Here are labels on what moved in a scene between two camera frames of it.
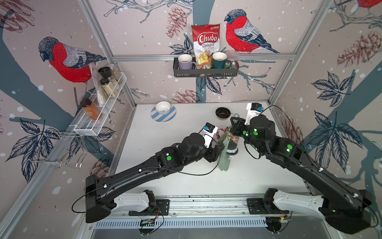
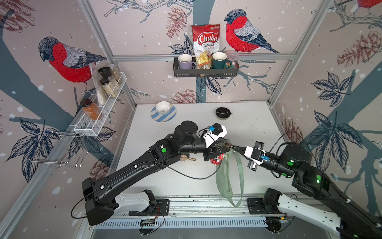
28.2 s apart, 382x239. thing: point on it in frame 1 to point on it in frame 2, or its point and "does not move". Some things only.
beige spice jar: (108, 87) does not move
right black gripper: (236, 128) to (251, 164)
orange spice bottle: (90, 109) does not move
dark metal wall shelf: (204, 72) does not move
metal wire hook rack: (57, 147) does not move
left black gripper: (213, 153) to (213, 151)
